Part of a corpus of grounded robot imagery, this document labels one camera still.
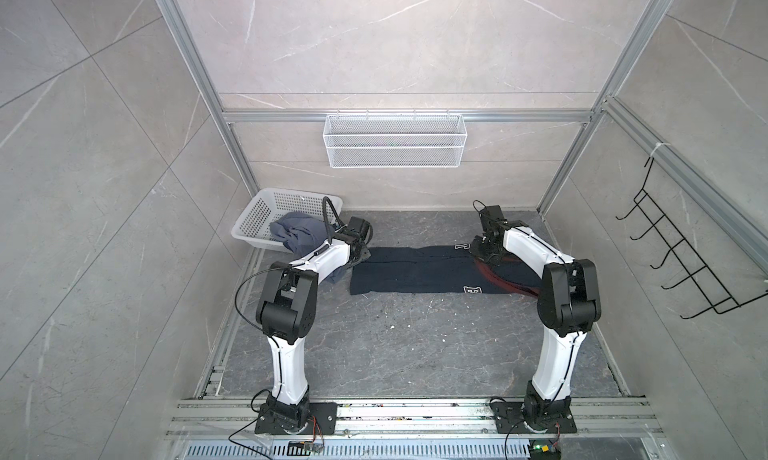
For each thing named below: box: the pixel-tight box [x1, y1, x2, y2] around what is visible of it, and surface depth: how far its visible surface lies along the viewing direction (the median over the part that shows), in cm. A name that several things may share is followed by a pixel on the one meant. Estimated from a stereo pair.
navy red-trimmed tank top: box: [350, 244, 543, 297], surface depth 100 cm
